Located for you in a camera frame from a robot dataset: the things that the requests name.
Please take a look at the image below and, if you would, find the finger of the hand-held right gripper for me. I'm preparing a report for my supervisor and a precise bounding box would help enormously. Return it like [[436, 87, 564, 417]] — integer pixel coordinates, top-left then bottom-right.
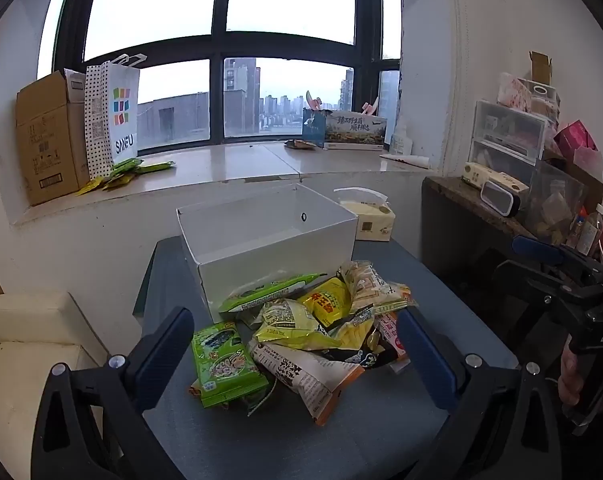
[[492, 259, 589, 326], [511, 235, 603, 286]]

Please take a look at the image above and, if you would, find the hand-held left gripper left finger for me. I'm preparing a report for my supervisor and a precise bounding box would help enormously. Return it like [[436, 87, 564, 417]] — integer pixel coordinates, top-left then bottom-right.
[[31, 306, 196, 480]]

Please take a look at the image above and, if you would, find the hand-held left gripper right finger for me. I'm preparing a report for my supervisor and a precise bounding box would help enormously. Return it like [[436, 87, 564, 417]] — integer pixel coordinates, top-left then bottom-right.
[[395, 306, 577, 480]]

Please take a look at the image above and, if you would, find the red white snack packet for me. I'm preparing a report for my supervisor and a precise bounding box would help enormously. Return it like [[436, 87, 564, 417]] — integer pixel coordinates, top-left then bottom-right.
[[374, 312, 408, 361]]

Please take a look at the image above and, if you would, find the green seaweed snack packet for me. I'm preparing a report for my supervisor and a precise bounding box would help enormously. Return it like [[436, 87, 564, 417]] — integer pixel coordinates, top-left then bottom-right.
[[190, 321, 271, 409]]

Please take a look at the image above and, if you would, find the black snack packet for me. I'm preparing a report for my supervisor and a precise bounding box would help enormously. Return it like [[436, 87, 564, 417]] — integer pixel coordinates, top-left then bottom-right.
[[326, 342, 399, 368]]

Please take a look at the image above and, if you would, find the pale yellow snack packet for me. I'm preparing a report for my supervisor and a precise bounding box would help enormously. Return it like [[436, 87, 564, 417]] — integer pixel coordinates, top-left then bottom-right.
[[331, 310, 382, 348]]

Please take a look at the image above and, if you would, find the clear cracker packet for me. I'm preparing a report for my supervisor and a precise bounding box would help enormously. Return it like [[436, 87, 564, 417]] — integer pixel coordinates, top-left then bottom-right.
[[340, 260, 416, 317]]

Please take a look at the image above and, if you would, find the long green snack packet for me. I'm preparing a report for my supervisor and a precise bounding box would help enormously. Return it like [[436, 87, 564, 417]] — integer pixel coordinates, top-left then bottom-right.
[[218, 272, 327, 317]]

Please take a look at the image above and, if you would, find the yellow green chips bag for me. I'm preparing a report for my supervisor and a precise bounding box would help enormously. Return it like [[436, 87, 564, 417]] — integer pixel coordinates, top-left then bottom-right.
[[254, 298, 342, 352]]

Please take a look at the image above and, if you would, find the white orange snack packet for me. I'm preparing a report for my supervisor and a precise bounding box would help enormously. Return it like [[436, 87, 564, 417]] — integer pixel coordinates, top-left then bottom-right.
[[248, 339, 365, 427]]

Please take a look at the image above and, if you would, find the white cardboard box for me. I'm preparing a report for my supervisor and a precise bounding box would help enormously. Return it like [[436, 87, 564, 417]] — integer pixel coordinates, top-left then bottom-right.
[[176, 182, 359, 323]]

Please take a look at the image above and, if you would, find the person's right hand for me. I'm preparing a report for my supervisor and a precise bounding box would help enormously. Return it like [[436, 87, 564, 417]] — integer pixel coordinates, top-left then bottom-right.
[[556, 346, 591, 407]]

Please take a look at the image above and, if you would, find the clear plastic container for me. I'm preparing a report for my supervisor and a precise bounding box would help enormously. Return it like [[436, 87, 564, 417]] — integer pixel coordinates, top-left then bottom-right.
[[524, 160, 587, 241]]

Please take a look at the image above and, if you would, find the small bottles cluster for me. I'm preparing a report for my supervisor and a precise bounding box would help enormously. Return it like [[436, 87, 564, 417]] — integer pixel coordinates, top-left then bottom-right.
[[569, 205, 603, 256]]

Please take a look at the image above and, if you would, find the white black desk clock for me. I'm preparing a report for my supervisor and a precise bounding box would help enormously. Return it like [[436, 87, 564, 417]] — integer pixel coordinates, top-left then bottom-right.
[[480, 180, 522, 217]]

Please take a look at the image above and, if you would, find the cream printed tissue box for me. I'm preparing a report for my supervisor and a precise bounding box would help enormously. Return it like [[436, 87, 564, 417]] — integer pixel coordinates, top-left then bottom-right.
[[462, 161, 529, 193]]

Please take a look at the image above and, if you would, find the stone top side table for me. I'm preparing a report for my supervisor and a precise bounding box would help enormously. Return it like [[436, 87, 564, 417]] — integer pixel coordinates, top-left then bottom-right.
[[422, 175, 537, 241]]

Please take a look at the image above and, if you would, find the clear plastic drawer unit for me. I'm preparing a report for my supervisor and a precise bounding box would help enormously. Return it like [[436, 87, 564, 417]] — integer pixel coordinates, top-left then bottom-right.
[[469, 100, 552, 181]]

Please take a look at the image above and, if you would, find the pink gift box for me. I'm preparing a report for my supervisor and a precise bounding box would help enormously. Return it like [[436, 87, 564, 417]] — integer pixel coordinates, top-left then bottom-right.
[[554, 120, 599, 158]]

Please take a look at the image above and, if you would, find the cream tissue pack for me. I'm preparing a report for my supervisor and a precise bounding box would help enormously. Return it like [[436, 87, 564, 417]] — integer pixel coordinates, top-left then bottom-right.
[[334, 187, 397, 243]]

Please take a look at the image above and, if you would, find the white sofa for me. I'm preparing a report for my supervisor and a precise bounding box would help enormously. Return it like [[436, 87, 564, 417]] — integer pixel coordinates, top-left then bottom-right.
[[0, 290, 112, 461]]

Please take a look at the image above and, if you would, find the white storage tub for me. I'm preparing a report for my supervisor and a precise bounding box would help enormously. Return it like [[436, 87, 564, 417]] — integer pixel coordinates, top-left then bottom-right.
[[529, 80, 561, 116]]

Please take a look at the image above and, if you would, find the white red paper sheet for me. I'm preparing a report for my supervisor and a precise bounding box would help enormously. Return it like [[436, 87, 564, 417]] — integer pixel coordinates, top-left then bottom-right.
[[380, 152, 432, 171]]

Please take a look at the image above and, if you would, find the pink floral package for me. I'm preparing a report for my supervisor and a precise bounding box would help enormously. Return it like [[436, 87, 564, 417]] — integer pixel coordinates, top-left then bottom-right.
[[496, 72, 532, 111]]

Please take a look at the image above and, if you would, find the white plastic bottle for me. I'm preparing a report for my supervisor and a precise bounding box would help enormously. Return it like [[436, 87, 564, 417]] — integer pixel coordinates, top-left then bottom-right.
[[391, 120, 413, 156]]

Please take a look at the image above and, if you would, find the small open cardboard box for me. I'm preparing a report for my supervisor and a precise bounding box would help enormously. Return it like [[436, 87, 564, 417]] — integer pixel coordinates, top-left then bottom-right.
[[529, 51, 553, 83]]

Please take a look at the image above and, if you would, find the pile of green sachets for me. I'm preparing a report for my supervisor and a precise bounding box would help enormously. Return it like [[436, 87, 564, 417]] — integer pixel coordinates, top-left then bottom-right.
[[76, 157, 176, 196]]

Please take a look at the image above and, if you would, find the printed landscape tissue box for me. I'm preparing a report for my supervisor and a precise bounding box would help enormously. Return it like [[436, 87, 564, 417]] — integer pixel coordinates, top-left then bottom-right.
[[301, 107, 388, 151]]

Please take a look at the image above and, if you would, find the brown cardboard box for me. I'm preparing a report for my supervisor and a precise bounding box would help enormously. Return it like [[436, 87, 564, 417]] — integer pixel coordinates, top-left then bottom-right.
[[15, 69, 92, 207]]

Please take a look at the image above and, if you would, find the white dotted shopping bag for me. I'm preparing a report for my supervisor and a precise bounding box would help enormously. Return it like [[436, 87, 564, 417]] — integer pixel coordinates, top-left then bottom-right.
[[84, 54, 147, 178]]

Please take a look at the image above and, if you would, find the black window frame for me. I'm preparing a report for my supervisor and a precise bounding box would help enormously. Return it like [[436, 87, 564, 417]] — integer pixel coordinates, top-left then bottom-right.
[[51, 0, 402, 158]]

